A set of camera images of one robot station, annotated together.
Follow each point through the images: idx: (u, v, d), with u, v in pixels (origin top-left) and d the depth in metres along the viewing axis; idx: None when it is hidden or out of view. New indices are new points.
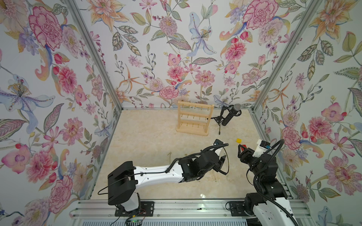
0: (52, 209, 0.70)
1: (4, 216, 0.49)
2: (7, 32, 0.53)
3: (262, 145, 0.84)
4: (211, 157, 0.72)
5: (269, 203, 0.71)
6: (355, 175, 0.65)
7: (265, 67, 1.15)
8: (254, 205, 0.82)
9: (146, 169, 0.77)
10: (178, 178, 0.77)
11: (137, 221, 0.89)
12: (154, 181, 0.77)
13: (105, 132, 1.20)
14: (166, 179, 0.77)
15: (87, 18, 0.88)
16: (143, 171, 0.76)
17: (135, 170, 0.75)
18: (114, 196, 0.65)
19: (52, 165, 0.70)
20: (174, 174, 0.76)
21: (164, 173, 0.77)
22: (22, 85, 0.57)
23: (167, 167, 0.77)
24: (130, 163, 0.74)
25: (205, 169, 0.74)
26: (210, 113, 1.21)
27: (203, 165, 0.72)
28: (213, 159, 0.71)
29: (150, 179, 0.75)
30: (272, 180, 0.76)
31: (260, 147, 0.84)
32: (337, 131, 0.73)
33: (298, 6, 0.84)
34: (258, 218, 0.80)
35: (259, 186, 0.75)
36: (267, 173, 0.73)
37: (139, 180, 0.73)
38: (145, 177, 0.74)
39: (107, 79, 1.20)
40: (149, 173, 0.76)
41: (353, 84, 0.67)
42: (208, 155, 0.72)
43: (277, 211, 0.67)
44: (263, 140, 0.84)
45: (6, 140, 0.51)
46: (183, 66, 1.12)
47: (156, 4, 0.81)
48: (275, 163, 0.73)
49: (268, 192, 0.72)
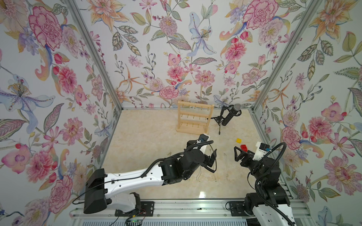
0: (52, 209, 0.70)
1: (4, 216, 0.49)
2: (7, 31, 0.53)
3: (262, 148, 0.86)
4: (195, 157, 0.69)
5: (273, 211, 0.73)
6: (355, 175, 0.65)
7: (265, 67, 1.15)
8: (255, 206, 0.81)
9: (119, 176, 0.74)
10: (157, 181, 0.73)
11: (137, 221, 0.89)
12: (128, 188, 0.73)
13: (105, 132, 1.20)
14: (143, 184, 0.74)
15: (87, 18, 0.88)
16: (115, 178, 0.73)
17: (106, 178, 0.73)
18: (86, 206, 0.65)
19: (52, 165, 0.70)
20: (152, 178, 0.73)
21: (139, 178, 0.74)
22: (22, 85, 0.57)
23: (143, 171, 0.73)
24: (102, 171, 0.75)
25: (191, 169, 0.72)
26: (210, 113, 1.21)
27: (187, 165, 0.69)
28: (197, 159, 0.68)
29: (122, 186, 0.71)
30: (274, 185, 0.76)
31: (260, 149, 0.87)
32: (337, 131, 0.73)
33: (298, 6, 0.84)
34: (257, 218, 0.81)
35: (260, 191, 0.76)
36: (269, 178, 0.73)
37: (109, 189, 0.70)
38: (117, 184, 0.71)
39: (107, 79, 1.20)
40: (122, 180, 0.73)
41: (353, 84, 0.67)
42: (192, 155, 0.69)
43: (279, 218, 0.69)
44: (263, 143, 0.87)
45: (6, 140, 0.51)
46: (183, 66, 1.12)
47: (156, 4, 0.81)
48: (277, 168, 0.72)
49: (271, 197, 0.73)
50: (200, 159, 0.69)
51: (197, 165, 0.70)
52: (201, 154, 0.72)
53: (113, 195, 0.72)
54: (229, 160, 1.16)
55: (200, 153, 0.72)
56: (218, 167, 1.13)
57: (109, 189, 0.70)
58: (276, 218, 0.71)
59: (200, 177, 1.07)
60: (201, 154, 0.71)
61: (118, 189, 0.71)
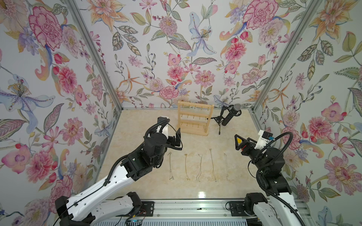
0: (52, 209, 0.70)
1: (4, 216, 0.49)
2: (7, 32, 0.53)
3: (265, 136, 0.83)
4: (157, 140, 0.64)
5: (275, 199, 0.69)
6: (355, 175, 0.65)
7: (265, 67, 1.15)
8: (254, 204, 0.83)
9: (81, 195, 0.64)
10: (125, 181, 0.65)
11: (137, 221, 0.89)
12: (97, 201, 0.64)
13: (105, 132, 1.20)
14: (111, 191, 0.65)
15: (87, 18, 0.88)
16: (77, 199, 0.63)
17: (68, 202, 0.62)
18: None
19: (52, 165, 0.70)
20: (117, 181, 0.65)
21: (104, 186, 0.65)
22: (22, 85, 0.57)
23: (104, 179, 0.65)
24: (61, 198, 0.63)
25: (159, 155, 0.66)
26: (210, 113, 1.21)
27: (153, 151, 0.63)
28: (159, 141, 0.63)
29: (87, 203, 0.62)
30: (275, 175, 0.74)
31: (263, 139, 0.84)
32: (337, 131, 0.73)
33: (298, 6, 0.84)
34: (259, 217, 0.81)
35: (262, 181, 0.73)
36: (272, 168, 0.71)
37: (74, 212, 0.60)
38: (81, 205, 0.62)
39: (107, 79, 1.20)
40: (86, 198, 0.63)
41: (353, 84, 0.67)
42: (152, 140, 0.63)
43: (281, 206, 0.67)
44: (266, 132, 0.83)
45: (6, 140, 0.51)
46: (183, 66, 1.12)
47: (156, 4, 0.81)
48: (282, 159, 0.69)
49: (272, 187, 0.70)
50: (162, 141, 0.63)
51: (163, 149, 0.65)
52: (162, 134, 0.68)
53: (83, 216, 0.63)
54: (229, 160, 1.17)
55: (160, 135, 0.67)
56: (218, 167, 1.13)
57: (74, 213, 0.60)
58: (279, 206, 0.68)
59: (200, 177, 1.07)
60: (163, 135, 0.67)
61: (86, 208, 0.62)
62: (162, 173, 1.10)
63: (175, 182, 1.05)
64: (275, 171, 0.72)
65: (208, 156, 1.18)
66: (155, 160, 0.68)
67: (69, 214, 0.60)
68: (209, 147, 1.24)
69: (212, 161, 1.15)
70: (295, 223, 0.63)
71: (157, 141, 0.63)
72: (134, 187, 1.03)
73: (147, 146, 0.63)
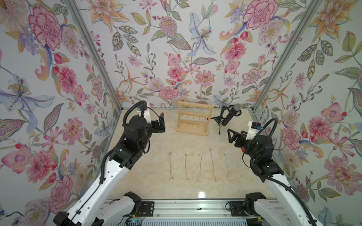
0: (52, 209, 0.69)
1: (4, 216, 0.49)
2: (7, 32, 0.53)
3: (253, 126, 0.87)
4: (136, 123, 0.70)
5: (270, 181, 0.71)
6: (355, 175, 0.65)
7: (265, 67, 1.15)
8: (253, 201, 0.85)
9: (81, 201, 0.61)
10: (120, 172, 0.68)
11: (137, 221, 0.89)
12: (100, 201, 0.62)
13: (105, 132, 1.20)
14: (111, 186, 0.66)
15: (87, 18, 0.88)
16: (78, 206, 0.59)
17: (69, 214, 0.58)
18: None
19: (52, 165, 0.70)
20: (112, 174, 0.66)
21: (101, 185, 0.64)
22: (22, 85, 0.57)
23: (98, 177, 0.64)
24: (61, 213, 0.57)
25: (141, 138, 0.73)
26: (210, 113, 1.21)
27: (137, 135, 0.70)
28: (139, 124, 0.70)
29: (91, 205, 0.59)
30: (267, 161, 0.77)
31: (252, 129, 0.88)
32: (337, 131, 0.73)
33: (298, 6, 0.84)
34: (261, 214, 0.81)
35: (255, 168, 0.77)
36: (263, 154, 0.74)
37: (81, 218, 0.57)
38: (84, 210, 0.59)
39: (107, 79, 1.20)
40: (86, 202, 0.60)
41: (353, 84, 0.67)
42: (132, 125, 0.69)
43: (276, 186, 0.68)
44: (254, 122, 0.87)
45: (6, 140, 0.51)
46: (183, 66, 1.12)
47: (156, 4, 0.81)
48: (271, 143, 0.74)
49: (265, 171, 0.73)
50: (142, 124, 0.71)
51: (144, 130, 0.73)
52: (140, 117, 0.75)
53: (92, 220, 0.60)
54: (229, 160, 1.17)
55: (138, 118, 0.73)
56: (218, 167, 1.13)
57: (81, 220, 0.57)
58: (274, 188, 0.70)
59: (201, 178, 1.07)
60: (141, 118, 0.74)
61: (91, 211, 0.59)
62: (162, 173, 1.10)
63: (175, 182, 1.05)
64: (267, 157, 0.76)
65: (208, 156, 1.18)
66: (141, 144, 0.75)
67: (75, 223, 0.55)
68: (209, 147, 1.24)
69: (212, 161, 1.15)
70: (292, 199, 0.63)
71: (137, 125, 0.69)
72: (134, 187, 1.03)
73: (129, 133, 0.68)
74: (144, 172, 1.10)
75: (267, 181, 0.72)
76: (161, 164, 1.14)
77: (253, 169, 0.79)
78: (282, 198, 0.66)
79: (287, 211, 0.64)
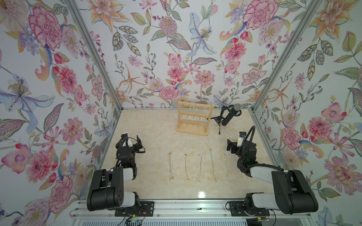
0: (52, 209, 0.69)
1: (4, 216, 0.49)
2: (7, 32, 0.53)
3: (241, 135, 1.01)
4: (125, 152, 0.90)
5: (253, 169, 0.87)
6: (355, 175, 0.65)
7: (265, 67, 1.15)
8: (251, 196, 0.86)
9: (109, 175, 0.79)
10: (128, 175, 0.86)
11: (137, 221, 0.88)
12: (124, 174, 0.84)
13: (105, 132, 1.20)
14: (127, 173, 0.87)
15: (87, 18, 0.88)
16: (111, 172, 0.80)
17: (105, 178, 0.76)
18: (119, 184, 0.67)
19: (52, 165, 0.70)
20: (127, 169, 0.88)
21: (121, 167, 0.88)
22: (22, 85, 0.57)
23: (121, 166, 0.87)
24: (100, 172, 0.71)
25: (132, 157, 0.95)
26: (210, 113, 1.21)
27: (130, 156, 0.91)
28: (127, 152, 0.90)
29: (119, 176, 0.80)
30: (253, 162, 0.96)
31: (240, 137, 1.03)
32: (337, 131, 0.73)
33: (298, 6, 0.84)
34: (263, 205, 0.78)
35: (242, 166, 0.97)
36: (249, 156, 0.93)
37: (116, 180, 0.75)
38: None
39: (107, 79, 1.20)
40: None
41: (353, 84, 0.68)
42: (122, 154, 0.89)
43: (255, 168, 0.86)
44: (241, 132, 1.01)
45: (6, 140, 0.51)
46: (183, 66, 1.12)
47: (156, 4, 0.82)
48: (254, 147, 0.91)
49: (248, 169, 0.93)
50: (128, 149, 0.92)
51: (131, 153, 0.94)
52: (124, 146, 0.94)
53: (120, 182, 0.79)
54: (229, 160, 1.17)
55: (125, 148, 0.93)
56: (218, 167, 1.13)
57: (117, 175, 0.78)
58: (256, 170, 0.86)
59: (200, 177, 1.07)
60: (125, 146, 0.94)
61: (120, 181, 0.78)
62: (162, 173, 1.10)
63: (175, 182, 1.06)
64: (251, 158, 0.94)
65: (208, 156, 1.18)
66: (133, 161, 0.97)
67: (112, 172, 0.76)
68: (209, 147, 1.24)
69: (212, 161, 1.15)
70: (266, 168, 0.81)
71: (127, 152, 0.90)
72: (134, 187, 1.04)
73: (125, 159, 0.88)
74: (144, 172, 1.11)
75: (252, 169, 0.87)
76: (161, 164, 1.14)
77: (240, 168, 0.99)
78: (262, 171, 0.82)
79: (268, 177, 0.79)
